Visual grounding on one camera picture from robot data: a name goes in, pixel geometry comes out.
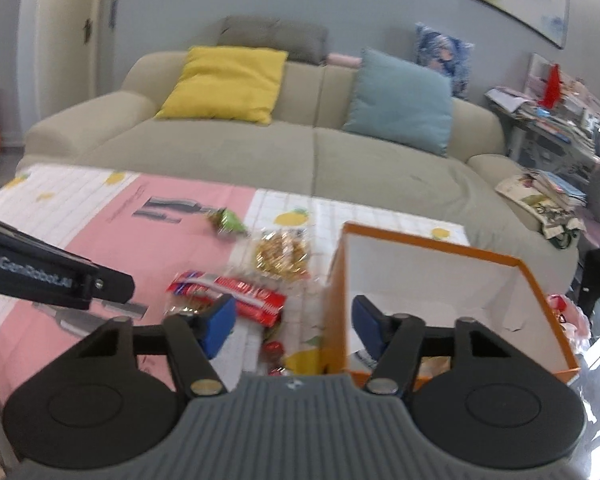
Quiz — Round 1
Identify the side table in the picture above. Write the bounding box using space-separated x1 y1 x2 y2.
505 115 600 182

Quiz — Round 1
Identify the red flag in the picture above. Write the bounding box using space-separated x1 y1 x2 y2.
542 63 564 109

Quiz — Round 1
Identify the cluttered side shelf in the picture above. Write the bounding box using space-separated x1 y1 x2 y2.
485 52 600 157

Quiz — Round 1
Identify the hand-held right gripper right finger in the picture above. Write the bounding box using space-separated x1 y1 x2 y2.
352 295 512 397

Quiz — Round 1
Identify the pink printed mat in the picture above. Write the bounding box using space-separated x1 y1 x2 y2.
0 172 259 413

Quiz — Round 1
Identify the beige sofa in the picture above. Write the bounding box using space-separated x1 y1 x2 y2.
24 19 581 292

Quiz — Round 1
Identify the white door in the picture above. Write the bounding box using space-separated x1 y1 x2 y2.
34 0 124 107

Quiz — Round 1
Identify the pink plastic bag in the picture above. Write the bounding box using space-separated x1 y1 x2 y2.
547 293 592 357

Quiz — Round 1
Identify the yellow snack packet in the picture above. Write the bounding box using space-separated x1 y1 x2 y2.
250 225 312 281

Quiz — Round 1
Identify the green snack packet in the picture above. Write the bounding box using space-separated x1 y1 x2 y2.
207 207 251 239

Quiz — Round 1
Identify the blue patterned cushion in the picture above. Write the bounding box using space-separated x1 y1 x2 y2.
414 22 476 101

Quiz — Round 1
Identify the lemon print tablecloth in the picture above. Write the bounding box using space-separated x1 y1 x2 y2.
0 162 472 463

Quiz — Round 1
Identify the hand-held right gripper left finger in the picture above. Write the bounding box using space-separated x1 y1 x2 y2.
77 293 238 397

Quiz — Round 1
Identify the teal cushion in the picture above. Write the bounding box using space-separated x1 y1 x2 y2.
342 47 455 157

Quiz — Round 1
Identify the red snack packet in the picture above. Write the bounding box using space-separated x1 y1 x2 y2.
166 270 287 329

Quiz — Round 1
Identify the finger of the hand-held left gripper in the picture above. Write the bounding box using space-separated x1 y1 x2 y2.
92 263 136 305

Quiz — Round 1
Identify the yellow cushion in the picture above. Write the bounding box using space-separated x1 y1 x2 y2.
153 46 289 126

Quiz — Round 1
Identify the stack of books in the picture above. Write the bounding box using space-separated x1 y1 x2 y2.
495 170 589 217

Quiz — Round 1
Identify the grey cushion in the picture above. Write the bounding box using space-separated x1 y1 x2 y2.
216 15 330 66

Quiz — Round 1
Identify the patterned tote bag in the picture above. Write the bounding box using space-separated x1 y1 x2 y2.
538 212 584 252

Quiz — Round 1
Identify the orange cardboard box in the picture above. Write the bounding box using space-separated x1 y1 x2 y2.
321 221 581 387

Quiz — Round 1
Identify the pink cushion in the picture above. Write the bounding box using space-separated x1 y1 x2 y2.
326 52 364 68

